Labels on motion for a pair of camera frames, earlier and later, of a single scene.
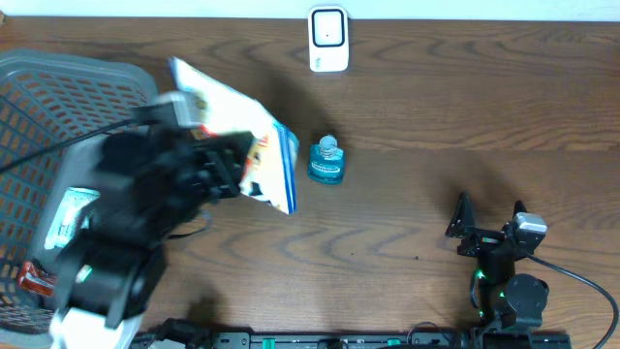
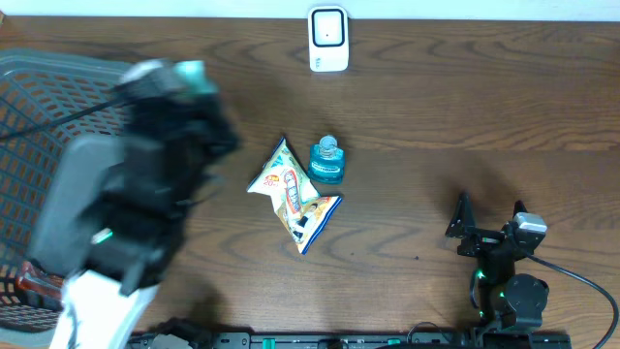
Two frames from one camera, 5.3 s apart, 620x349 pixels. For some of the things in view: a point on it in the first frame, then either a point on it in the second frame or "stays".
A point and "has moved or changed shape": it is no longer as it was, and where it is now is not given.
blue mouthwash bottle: (325, 161) stays
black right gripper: (482, 239) stays
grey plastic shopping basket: (54, 107) stays
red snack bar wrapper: (36, 280) stays
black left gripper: (214, 168) -> (201, 111)
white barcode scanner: (328, 38) stays
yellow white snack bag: (272, 172) -> (303, 213)
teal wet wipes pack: (61, 232) has moved or changed shape
